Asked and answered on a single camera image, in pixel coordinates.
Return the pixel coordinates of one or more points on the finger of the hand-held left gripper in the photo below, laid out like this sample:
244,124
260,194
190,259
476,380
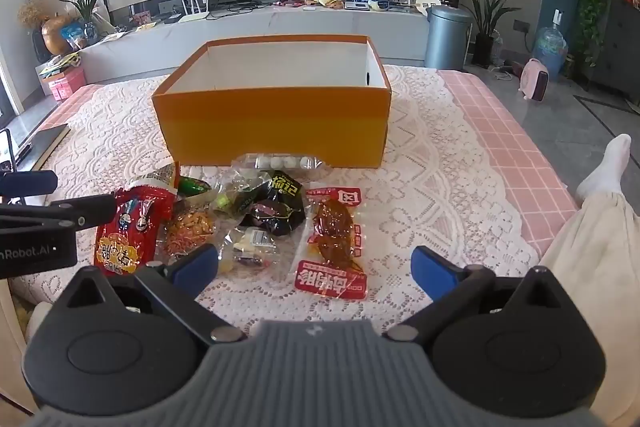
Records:
30,183
85,211

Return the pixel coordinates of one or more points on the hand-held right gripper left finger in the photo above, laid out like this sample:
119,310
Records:
197,264

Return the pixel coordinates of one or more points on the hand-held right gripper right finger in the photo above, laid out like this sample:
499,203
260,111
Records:
435,269

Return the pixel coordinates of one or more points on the peanut snack packet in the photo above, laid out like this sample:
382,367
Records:
190,224

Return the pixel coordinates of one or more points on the red snack packet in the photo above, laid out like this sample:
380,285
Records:
130,232

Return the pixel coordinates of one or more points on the clear packet with white label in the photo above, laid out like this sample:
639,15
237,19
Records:
255,242

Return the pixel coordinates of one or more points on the braised meat packet red label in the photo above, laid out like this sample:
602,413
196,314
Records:
332,232

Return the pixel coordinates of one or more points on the orange-rimmed grey box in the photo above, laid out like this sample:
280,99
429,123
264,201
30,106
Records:
270,127

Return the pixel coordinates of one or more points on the white lace tablecloth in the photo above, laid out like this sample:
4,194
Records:
425,207

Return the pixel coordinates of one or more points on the dark green clear packet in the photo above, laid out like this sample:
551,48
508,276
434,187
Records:
232,202

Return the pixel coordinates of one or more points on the small green packet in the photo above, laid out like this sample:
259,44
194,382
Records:
194,186

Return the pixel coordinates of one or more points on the pink gift box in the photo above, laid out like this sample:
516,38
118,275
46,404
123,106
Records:
67,84

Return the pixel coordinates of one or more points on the black snack packet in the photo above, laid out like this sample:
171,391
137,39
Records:
282,199

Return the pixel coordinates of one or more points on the clear packet of white balls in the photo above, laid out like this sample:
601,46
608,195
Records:
285,163

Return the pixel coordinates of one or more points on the golden vase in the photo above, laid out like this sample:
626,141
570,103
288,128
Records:
56,34

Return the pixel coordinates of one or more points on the pink checked table cover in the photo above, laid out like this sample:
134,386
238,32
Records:
500,132

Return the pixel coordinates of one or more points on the person's leg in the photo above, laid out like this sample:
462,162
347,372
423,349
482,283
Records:
600,247

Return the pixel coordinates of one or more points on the dried flower bunch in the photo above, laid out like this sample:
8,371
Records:
32,13

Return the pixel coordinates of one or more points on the green plant in glass vase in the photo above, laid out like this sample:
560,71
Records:
87,2

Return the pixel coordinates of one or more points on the pink fan heater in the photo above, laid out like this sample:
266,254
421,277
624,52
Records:
534,79

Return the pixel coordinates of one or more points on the white router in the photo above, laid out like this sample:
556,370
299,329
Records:
194,14

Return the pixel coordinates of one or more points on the grey pedal trash can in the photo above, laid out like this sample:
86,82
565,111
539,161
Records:
445,37

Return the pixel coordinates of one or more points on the blue water jug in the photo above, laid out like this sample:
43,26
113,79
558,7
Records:
549,47

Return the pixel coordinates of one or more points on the white marble tv console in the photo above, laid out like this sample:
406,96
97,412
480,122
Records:
300,24

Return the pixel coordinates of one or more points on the tall leafy potted plant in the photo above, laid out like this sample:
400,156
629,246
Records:
484,7

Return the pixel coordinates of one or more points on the dark grey cabinet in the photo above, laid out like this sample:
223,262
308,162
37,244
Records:
620,47

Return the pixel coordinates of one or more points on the snack bags pile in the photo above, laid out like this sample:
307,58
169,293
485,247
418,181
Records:
325,1

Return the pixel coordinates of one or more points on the wall socket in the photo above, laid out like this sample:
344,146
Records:
521,25

